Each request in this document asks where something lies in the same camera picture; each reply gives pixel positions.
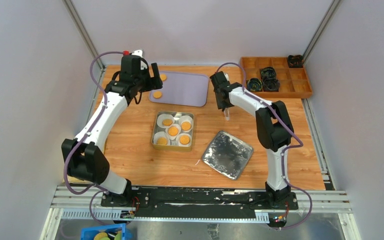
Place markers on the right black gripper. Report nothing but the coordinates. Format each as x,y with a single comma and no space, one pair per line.
221,104

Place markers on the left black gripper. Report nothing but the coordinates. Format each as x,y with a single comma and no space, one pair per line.
152,82

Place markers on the metal tongs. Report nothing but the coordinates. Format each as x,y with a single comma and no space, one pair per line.
226,114

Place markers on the lavender plastic tray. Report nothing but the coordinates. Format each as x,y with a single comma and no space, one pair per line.
182,88

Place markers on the round orange cookie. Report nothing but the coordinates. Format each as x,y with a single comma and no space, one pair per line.
167,122
157,94
173,131
184,139
186,126
163,77
162,141

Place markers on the square metal cookie tin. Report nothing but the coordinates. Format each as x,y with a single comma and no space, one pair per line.
173,146

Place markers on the silver tin lid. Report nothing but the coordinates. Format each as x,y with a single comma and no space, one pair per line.
227,155

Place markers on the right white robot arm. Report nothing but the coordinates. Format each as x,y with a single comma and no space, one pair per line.
273,125

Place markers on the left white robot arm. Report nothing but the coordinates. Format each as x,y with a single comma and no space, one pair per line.
97,130

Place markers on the white paper cup top-right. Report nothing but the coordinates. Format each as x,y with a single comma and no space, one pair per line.
188,119

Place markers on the white paper cup top-left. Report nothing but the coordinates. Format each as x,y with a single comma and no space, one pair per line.
162,117

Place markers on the white paper cup centre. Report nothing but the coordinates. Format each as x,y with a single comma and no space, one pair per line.
173,138

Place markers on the white paper cup bottom-right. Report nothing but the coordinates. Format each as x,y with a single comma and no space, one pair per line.
177,140

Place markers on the white paper cup bottom-left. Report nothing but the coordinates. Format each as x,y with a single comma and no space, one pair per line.
159,135

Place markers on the orange wooden compartment box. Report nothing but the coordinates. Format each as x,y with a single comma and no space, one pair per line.
294,82

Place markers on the yellow folded cloth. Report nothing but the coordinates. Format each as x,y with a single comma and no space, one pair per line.
88,164

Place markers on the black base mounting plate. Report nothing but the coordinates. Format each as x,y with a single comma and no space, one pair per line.
200,203

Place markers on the blue plastic bin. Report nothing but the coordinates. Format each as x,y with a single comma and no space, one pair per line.
106,232

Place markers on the black cable coil corner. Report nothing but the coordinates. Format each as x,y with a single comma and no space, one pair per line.
295,61

